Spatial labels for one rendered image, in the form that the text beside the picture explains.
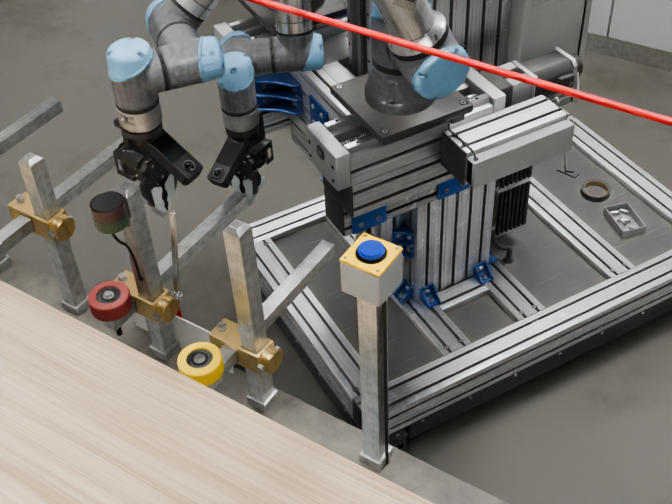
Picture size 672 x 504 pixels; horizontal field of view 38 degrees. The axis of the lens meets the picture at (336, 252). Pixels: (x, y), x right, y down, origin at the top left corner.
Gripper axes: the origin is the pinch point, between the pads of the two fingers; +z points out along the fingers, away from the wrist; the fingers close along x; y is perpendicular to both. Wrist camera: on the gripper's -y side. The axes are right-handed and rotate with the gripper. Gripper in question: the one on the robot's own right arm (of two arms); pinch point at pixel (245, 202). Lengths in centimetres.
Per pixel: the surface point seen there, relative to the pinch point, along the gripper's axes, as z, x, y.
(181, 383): -7, -26, -52
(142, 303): -3.6, -3.7, -37.8
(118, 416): -7, -21, -63
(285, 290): -3.0, -25.4, -20.3
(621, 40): 75, -12, 227
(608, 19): 67, -6, 227
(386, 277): -37, -59, -37
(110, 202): -31, -5, -40
